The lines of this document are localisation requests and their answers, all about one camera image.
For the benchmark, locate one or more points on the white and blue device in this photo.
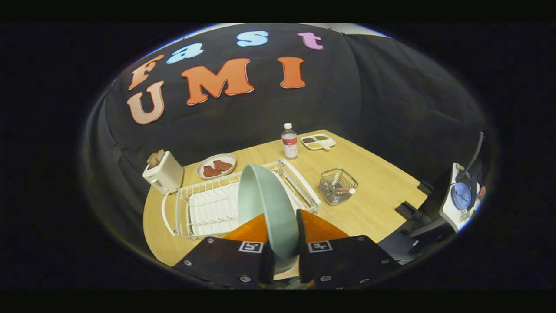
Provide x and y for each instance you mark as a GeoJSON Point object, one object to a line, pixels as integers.
{"type": "Point", "coordinates": [451, 213]}

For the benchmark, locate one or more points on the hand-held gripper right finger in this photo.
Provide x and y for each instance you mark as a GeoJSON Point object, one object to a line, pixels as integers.
{"type": "Point", "coordinates": [343, 261]}

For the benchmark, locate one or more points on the clear plastic bottle red label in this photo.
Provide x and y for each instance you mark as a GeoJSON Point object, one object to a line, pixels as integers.
{"type": "Point", "coordinates": [289, 145]}

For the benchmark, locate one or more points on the toasted bread slice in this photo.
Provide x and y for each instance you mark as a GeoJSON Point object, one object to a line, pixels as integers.
{"type": "Point", "coordinates": [160, 154]}
{"type": "Point", "coordinates": [152, 160]}

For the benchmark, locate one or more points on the red meat piece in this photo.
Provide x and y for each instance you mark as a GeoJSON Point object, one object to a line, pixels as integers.
{"type": "Point", "coordinates": [222, 165]}
{"type": "Point", "coordinates": [211, 171]}

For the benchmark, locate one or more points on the white toaster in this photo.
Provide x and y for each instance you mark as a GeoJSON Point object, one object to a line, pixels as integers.
{"type": "Point", "coordinates": [167, 174]}

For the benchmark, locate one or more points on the white divided snack tray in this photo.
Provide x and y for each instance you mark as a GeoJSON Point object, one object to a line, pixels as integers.
{"type": "Point", "coordinates": [330, 142]}

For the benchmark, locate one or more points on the beige round plate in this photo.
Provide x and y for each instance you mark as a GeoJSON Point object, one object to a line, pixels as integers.
{"type": "Point", "coordinates": [226, 157]}

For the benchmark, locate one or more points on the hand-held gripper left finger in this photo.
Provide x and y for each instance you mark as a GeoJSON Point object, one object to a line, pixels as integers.
{"type": "Point", "coordinates": [226, 261]}

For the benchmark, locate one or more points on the mint green plate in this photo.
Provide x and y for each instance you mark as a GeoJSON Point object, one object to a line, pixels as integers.
{"type": "Point", "coordinates": [265, 200]}

